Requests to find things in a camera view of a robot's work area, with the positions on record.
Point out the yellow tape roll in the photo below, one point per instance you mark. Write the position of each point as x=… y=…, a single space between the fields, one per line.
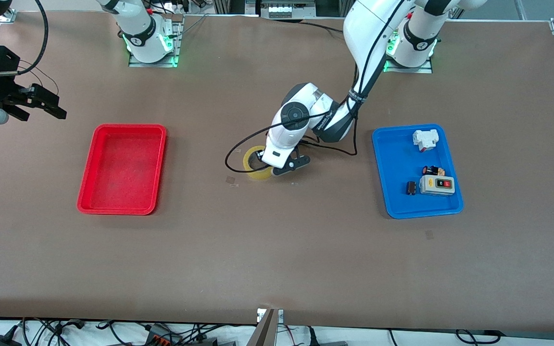
x=258 y=176

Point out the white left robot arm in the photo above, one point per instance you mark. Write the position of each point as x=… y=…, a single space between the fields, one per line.
x=368 y=29

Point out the red plastic tray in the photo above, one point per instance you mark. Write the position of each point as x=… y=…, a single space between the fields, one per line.
x=123 y=168

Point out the blue plastic tray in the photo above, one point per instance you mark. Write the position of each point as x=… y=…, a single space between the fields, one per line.
x=402 y=202

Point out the black cylindrical capacitor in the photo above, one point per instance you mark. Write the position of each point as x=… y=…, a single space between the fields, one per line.
x=411 y=188

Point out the grey metal device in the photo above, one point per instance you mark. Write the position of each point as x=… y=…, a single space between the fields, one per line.
x=286 y=9

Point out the small black orange component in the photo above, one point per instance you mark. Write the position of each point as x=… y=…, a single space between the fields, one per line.
x=432 y=170

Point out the orange black connector box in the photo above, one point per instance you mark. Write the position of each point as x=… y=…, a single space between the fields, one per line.
x=161 y=337

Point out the black power adapter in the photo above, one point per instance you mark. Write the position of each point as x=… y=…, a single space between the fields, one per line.
x=3 y=341

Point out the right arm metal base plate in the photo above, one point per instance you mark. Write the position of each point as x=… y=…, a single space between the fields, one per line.
x=173 y=48

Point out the grey push-button switch box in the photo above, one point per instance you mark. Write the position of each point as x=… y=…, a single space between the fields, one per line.
x=438 y=190

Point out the aluminium profile post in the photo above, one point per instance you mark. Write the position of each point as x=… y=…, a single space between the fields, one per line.
x=268 y=329

